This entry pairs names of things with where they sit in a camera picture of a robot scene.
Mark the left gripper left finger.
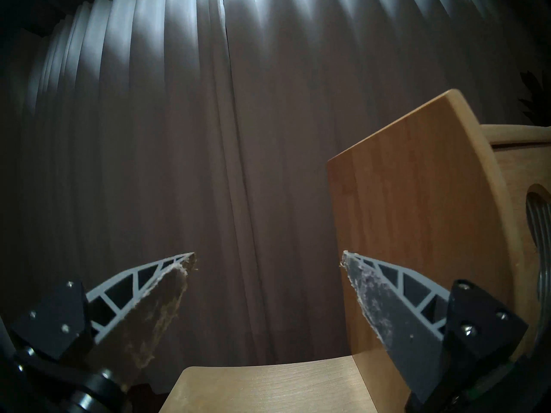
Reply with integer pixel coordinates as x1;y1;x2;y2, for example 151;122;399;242
11;252;198;391

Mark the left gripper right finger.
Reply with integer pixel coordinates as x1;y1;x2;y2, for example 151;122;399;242
341;251;529;405

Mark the wooden cabinet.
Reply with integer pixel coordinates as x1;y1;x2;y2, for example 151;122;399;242
328;89;551;413

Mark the grey pleated curtain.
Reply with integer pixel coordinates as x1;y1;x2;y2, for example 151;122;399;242
0;0;551;391

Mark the tall dark leafy plant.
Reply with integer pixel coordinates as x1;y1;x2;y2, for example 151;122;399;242
517;68;551;126

